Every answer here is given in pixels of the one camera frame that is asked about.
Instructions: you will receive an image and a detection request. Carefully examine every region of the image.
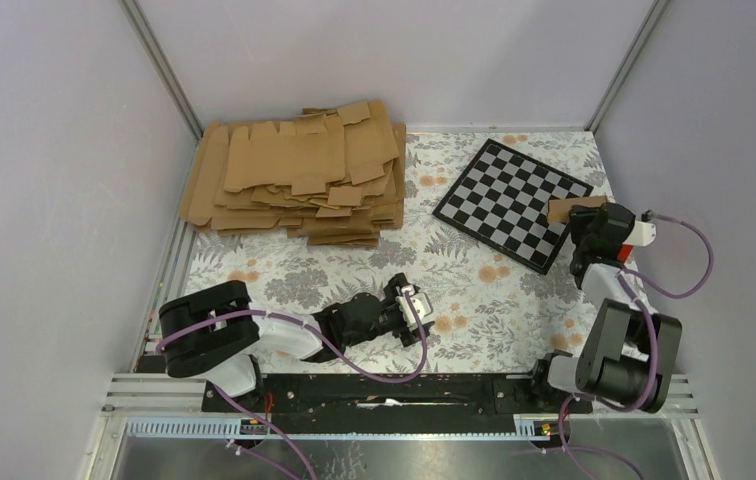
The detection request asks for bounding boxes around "brown cardboard box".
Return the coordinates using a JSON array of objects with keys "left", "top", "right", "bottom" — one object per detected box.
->
[{"left": 546, "top": 195, "right": 609, "bottom": 224}]

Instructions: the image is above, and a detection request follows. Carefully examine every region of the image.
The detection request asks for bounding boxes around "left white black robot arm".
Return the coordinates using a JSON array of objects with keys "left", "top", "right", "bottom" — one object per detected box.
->
[{"left": 155, "top": 273, "right": 434, "bottom": 411}]

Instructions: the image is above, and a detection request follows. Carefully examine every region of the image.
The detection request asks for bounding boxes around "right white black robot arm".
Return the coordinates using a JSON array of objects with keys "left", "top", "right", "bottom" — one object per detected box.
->
[{"left": 527, "top": 200, "right": 682, "bottom": 413}]

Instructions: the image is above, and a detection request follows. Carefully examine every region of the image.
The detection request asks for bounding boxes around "red box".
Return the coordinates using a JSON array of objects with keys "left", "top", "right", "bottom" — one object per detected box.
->
[{"left": 617, "top": 244, "right": 634, "bottom": 263}]

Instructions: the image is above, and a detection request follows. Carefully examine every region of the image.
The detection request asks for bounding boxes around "black white checkerboard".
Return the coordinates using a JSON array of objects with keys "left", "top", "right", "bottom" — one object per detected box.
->
[{"left": 433, "top": 139, "right": 593, "bottom": 275}]

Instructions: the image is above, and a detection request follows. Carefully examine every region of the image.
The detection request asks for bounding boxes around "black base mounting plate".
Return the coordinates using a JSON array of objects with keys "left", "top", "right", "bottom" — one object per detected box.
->
[{"left": 236, "top": 373, "right": 567, "bottom": 435}]

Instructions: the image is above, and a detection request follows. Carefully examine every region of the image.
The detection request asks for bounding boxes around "stack of flat cardboard boxes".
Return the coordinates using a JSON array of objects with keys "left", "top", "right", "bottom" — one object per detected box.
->
[{"left": 179, "top": 100, "right": 406, "bottom": 248}]

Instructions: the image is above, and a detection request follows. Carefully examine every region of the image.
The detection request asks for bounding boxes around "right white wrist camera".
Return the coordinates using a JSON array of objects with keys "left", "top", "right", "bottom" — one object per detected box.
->
[{"left": 623, "top": 221, "right": 657, "bottom": 247}]

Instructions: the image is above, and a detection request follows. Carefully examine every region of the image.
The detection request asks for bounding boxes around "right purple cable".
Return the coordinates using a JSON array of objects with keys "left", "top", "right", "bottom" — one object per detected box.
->
[{"left": 556, "top": 211, "right": 716, "bottom": 480}]

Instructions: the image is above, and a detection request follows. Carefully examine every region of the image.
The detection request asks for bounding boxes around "slotted grey cable duct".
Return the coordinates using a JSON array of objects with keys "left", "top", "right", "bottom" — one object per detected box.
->
[{"left": 124, "top": 414, "right": 561, "bottom": 441}]

